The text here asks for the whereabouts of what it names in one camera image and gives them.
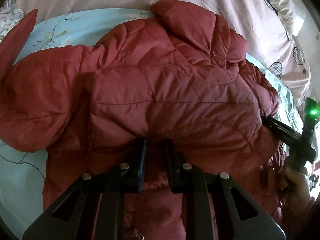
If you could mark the red quilted puffer coat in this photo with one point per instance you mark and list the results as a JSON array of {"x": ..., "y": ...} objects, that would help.
[{"x": 181, "y": 75}]

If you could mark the person's right hand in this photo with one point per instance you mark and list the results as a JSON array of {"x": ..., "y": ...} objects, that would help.
[{"x": 297, "y": 193}]

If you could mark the pink quilt with plaid hearts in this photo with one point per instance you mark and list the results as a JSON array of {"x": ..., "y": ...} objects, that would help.
[{"x": 268, "y": 26}]

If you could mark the light blue floral bedsheet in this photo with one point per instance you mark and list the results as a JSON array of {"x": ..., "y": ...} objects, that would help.
[{"x": 22, "y": 173}]

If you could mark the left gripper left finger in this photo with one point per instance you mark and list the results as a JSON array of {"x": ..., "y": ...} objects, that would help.
[{"x": 93, "y": 206}]

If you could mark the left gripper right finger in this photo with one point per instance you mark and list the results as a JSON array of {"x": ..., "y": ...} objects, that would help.
[{"x": 216, "y": 206}]

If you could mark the white floral ruffled pillow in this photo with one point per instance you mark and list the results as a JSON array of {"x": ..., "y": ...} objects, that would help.
[{"x": 10, "y": 16}]

